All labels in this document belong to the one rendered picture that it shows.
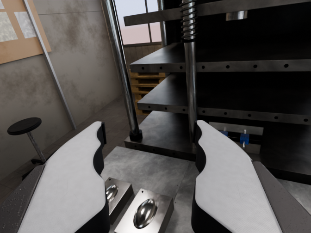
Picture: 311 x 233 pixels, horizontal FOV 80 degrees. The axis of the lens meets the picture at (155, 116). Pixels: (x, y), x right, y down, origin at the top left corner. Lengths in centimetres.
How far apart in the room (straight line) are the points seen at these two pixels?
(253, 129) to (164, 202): 59
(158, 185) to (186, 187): 13
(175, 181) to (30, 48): 264
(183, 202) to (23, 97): 257
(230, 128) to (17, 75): 262
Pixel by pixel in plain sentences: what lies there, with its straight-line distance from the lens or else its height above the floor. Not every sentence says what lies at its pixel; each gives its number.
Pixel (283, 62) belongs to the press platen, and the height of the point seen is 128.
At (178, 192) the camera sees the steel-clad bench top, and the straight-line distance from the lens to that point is 93.
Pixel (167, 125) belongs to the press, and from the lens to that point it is 142.
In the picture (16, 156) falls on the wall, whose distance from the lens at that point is 309.
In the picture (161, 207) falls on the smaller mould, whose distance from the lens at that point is 80.
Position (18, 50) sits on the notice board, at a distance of 302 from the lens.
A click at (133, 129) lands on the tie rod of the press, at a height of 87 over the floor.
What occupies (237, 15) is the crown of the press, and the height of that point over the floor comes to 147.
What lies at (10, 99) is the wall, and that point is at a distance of 295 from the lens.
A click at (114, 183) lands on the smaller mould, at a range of 95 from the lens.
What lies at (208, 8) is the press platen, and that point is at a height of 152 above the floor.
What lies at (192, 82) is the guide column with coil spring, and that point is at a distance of 98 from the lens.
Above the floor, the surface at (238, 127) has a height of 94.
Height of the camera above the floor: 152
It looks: 28 degrees down
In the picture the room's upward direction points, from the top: 9 degrees counter-clockwise
